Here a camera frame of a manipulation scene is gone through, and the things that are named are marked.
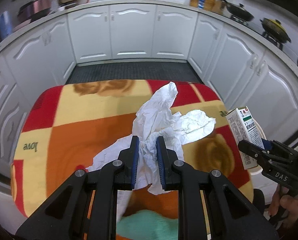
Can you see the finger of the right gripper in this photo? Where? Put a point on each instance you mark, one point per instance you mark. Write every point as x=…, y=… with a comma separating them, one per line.
x=250, y=149
x=267, y=144

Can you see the pink rice cooker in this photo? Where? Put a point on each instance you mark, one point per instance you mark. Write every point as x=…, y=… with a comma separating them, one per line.
x=34, y=10

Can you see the green cloth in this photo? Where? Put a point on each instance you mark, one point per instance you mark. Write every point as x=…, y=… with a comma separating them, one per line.
x=146, y=224

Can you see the red yellow rose blanket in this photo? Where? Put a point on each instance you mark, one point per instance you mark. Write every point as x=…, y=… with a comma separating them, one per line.
x=68, y=125

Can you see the blue jug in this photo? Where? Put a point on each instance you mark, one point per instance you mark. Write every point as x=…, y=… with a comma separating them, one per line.
x=5, y=25

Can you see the black wok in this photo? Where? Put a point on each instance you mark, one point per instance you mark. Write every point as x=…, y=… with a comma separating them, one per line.
x=238, y=11

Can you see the yellow lid clay pot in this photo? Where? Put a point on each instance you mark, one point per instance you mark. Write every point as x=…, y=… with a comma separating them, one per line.
x=274, y=29

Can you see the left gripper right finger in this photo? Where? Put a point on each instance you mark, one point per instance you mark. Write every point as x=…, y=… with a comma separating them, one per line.
x=169, y=179

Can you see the white paper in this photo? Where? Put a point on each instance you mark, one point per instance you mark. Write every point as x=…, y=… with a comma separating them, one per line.
x=154, y=119

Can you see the white lower cabinets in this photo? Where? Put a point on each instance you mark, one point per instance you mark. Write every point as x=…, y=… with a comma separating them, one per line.
x=240, y=65

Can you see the white trash bin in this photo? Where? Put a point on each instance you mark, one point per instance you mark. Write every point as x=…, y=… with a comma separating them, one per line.
x=267, y=186

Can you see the person's right hand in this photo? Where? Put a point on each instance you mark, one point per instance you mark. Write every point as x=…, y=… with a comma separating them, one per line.
x=282, y=199

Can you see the green white medicine box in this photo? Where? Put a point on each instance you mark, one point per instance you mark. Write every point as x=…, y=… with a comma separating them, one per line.
x=244, y=127

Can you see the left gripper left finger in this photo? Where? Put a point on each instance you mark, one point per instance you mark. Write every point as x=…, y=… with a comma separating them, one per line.
x=126, y=177

